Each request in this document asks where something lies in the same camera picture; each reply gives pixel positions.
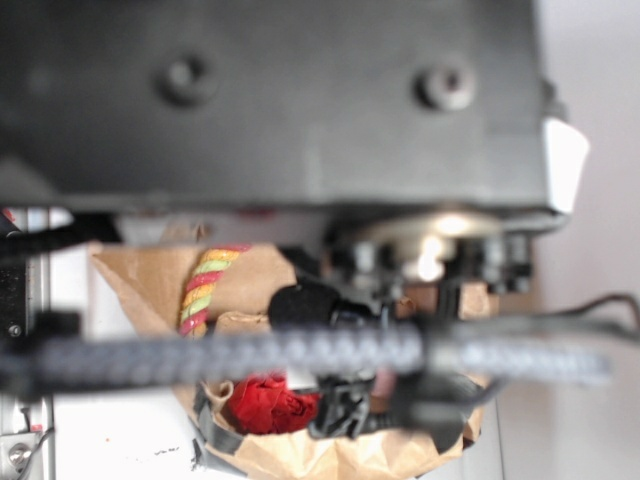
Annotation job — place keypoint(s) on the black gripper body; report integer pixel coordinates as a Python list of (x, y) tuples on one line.
[(388, 283)]

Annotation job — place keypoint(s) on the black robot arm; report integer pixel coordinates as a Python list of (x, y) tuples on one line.
[(391, 150)]

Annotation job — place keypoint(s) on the red crumpled paper ball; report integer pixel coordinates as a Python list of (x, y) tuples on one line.
[(264, 405)]

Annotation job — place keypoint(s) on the brown paper bag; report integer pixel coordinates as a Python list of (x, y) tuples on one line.
[(192, 291)]

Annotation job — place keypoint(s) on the white plastic tray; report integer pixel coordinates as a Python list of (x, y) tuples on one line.
[(123, 435)]

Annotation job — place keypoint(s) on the black mounting bracket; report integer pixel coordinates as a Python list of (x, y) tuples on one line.
[(14, 305)]

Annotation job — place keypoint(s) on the aluminium frame rail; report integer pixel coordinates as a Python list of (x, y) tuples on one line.
[(27, 424)]

